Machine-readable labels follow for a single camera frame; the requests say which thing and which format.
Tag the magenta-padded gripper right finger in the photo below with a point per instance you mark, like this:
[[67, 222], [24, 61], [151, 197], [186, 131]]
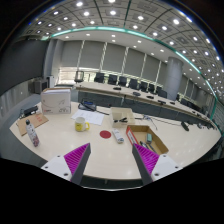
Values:
[[146, 160]]

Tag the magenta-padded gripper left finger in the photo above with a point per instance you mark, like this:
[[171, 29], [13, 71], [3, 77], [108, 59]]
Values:
[[77, 160]]

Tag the clear black-capped drink bottle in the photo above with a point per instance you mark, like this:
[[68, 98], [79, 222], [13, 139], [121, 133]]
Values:
[[32, 133]]

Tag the dark marker pen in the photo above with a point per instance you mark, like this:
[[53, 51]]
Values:
[[146, 146]]

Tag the open brown cardboard box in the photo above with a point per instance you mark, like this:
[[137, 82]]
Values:
[[158, 143]]

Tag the grey whiteboard eraser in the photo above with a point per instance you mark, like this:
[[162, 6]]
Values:
[[149, 137]]

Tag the yellow mug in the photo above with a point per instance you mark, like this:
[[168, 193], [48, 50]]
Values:
[[80, 124]]

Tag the small white rectangular pack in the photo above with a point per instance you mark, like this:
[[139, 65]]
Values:
[[117, 135]]

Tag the flat round red coaster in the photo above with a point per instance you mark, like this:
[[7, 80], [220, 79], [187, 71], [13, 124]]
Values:
[[105, 134]]

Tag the white printed paper sheet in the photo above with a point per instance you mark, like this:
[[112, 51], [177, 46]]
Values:
[[88, 116]]

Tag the black desktop microphone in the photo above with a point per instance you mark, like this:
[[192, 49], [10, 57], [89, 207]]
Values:
[[185, 126]]

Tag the white compartment organizer box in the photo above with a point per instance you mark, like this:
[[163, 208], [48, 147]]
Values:
[[121, 113]]

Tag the black desk phone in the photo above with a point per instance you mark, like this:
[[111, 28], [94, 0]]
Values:
[[87, 105]]

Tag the brown paper envelope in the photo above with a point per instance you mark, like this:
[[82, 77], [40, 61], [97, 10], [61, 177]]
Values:
[[31, 122]]

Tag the white printed cardboard box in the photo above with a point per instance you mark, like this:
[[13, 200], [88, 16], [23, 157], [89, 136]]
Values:
[[56, 101]]

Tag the black tabletop device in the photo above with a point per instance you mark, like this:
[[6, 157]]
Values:
[[30, 111]]

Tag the long curved conference desk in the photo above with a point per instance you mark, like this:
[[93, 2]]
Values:
[[110, 99]]

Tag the grey old monitor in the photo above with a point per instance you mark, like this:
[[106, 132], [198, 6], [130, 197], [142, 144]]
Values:
[[38, 86]]

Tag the black office chairs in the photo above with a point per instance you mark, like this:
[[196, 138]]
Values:
[[112, 79]]

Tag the ceiling lights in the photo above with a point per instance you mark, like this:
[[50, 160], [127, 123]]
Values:
[[113, 12]]

